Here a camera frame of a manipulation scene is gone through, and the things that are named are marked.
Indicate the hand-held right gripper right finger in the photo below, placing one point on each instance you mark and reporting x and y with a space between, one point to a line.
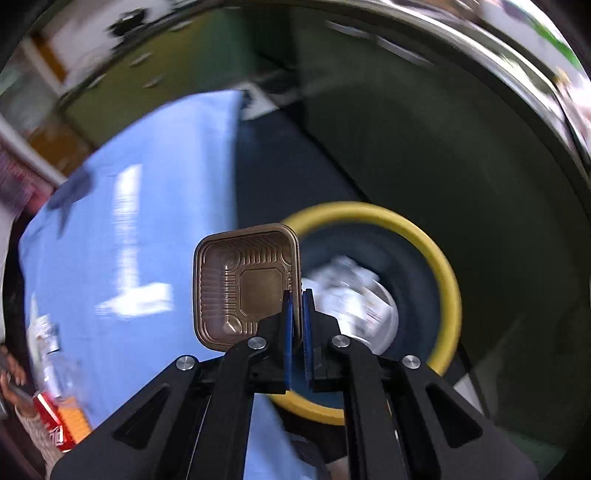
308 341

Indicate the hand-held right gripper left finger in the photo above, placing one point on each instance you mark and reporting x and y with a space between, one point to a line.
288 341

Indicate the white tissue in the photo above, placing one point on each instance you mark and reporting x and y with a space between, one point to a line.
341 281

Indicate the brown plastic tray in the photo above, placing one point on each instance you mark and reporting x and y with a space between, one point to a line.
240 286

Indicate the yellow rimmed trash bin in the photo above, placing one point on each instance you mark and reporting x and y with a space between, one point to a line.
443 295

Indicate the orange textured packet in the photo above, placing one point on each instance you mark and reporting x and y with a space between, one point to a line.
76 420

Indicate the clear plastic bottle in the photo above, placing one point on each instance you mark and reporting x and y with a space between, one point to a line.
46 337

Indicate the red soda can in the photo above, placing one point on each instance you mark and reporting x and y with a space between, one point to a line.
51 420

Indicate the person's left forearm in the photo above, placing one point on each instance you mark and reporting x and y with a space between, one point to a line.
37 429

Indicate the person's left hand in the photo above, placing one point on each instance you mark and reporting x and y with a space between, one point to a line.
11 374

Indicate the blue printed tablecloth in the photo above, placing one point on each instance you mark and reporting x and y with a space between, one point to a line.
161 207

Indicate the dark green base cabinets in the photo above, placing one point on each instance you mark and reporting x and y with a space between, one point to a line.
461 161

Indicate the light green base cabinets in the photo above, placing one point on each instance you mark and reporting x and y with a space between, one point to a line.
161 83

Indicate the purple checked apron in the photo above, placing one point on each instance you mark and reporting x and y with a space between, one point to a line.
16 180

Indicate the wooden door frame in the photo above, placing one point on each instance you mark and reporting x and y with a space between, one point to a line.
55 143

